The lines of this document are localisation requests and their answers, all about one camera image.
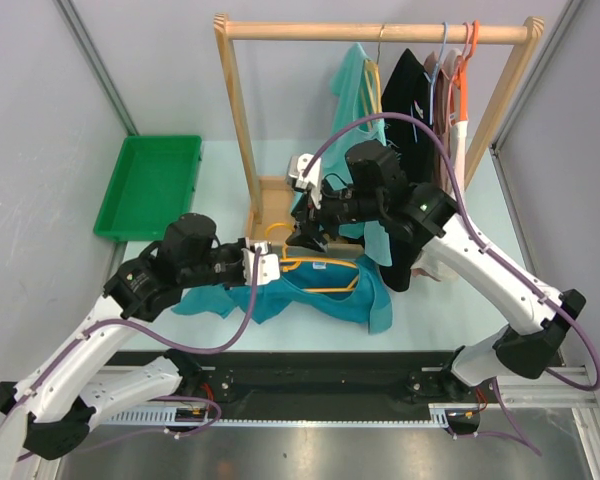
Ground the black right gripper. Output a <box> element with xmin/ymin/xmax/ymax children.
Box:
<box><xmin>286</xmin><ymin>176</ymin><xmax>384</xmax><ymax>254</ymax></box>

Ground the yellow plastic hanger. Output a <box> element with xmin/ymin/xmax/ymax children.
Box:
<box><xmin>280</xmin><ymin>243</ymin><xmax>360</xmax><ymax>294</ymax></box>

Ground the teal blue t shirt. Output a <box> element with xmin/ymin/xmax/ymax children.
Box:
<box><xmin>172</xmin><ymin>255</ymin><xmax>393</xmax><ymax>334</ymax></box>

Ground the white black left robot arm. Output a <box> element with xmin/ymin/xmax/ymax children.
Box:
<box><xmin>0</xmin><ymin>213</ymin><xmax>271</xmax><ymax>463</ymax></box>

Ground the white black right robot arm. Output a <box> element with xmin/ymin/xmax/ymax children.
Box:
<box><xmin>286</xmin><ymin>141</ymin><xmax>586</xmax><ymax>401</ymax></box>

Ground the mint green t shirt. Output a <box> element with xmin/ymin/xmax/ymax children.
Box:
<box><xmin>293</xmin><ymin>44</ymin><xmax>392</xmax><ymax>267</ymax></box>

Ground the black t shirt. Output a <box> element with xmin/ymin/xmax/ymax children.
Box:
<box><xmin>380</xmin><ymin>49</ymin><xmax>434</xmax><ymax>292</ymax></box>

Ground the wooden hanger metal hook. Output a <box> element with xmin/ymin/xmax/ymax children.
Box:
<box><xmin>357</xmin><ymin>25</ymin><xmax>385</xmax><ymax>116</ymax></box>

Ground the light blue plastic hanger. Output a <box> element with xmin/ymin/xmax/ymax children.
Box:
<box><xmin>425</xmin><ymin>21</ymin><xmax>449</xmax><ymax>128</ymax></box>

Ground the orange plastic hanger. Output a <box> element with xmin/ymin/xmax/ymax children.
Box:
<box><xmin>455</xmin><ymin>20</ymin><xmax>480</xmax><ymax>121</ymax></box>

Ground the pink plastic hanger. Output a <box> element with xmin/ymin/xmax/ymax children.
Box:
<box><xmin>440</xmin><ymin>22</ymin><xmax>475</xmax><ymax>103</ymax></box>

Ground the wooden clothes rack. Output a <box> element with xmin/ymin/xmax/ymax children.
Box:
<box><xmin>213</xmin><ymin>13</ymin><xmax>545</xmax><ymax>240</ymax></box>

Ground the green plastic tray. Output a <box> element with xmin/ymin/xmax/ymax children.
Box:
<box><xmin>93</xmin><ymin>135</ymin><xmax>202</xmax><ymax>242</ymax></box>

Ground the white garment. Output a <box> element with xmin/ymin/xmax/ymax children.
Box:
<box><xmin>411</xmin><ymin>48</ymin><xmax>470</xmax><ymax>284</ymax></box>

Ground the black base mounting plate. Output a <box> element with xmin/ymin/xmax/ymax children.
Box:
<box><xmin>104</xmin><ymin>349</ymin><xmax>566</xmax><ymax>434</ymax></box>

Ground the pink beige garment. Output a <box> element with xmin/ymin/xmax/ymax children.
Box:
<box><xmin>412</xmin><ymin>52</ymin><xmax>456</xmax><ymax>282</ymax></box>

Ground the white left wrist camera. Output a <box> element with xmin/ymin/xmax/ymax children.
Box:
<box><xmin>242</xmin><ymin>239</ymin><xmax>281</xmax><ymax>286</ymax></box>

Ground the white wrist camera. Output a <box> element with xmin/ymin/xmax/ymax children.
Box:
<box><xmin>242</xmin><ymin>239</ymin><xmax>281</xmax><ymax>286</ymax></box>
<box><xmin>286</xmin><ymin>154</ymin><xmax>322</xmax><ymax>192</ymax></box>

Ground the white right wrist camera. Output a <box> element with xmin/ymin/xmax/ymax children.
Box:
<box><xmin>286</xmin><ymin>154</ymin><xmax>322</xmax><ymax>192</ymax></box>

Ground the white slotted cable duct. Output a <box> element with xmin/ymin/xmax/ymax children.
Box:
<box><xmin>104</xmin><ymin>402</ymin><xmax>449</xmax><ymax>429</ymax></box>

